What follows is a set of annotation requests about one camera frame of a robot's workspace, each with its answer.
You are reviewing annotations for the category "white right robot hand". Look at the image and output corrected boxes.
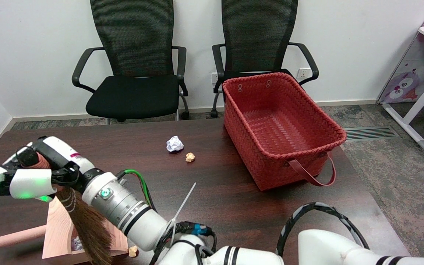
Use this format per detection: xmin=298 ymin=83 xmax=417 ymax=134
xmin=0 ymin=136 xmax=104 ymax=203

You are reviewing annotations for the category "brown straw hand broom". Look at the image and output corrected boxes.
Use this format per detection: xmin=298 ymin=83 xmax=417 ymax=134
xmin=16 ymin=146 xmax=114 ymax=265

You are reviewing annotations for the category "wooden dustpan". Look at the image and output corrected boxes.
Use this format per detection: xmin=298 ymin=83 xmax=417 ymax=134
xmin=0 ymin=195 xmax=129 ymax=260

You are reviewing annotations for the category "white zip tie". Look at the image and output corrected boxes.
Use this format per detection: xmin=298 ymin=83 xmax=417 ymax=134
xmin=170 ymin=182 xmax=197 ymax=247

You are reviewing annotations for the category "black mesh office chair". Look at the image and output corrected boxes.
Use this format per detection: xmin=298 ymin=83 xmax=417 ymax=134
xmin=211 ymin=0 xmax=319 ymax=118
xmin=72 ymin=0 xmax=190 ymax=123

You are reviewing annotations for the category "red woven basket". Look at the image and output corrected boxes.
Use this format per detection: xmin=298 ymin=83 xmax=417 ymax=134
xmin=222 ymin=72 xmax=347 ymax=192

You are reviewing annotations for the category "floor vent grille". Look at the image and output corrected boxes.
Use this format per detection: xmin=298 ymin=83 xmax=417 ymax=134
xmin=344 ymin=126 xmax=400 ymax=140

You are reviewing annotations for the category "green cable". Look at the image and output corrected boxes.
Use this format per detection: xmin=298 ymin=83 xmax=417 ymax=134
xmin=118 ymin=169 xmax=152 ymax=210

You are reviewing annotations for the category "thin black cable loop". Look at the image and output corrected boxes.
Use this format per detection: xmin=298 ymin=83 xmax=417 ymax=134
xmin=193 ymin=241 xmax=218 ymax=265

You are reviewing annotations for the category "thick braided black cable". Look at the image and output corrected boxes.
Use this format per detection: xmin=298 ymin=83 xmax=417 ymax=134
xmin=276 ymin=202 xmax=370 ymax=256

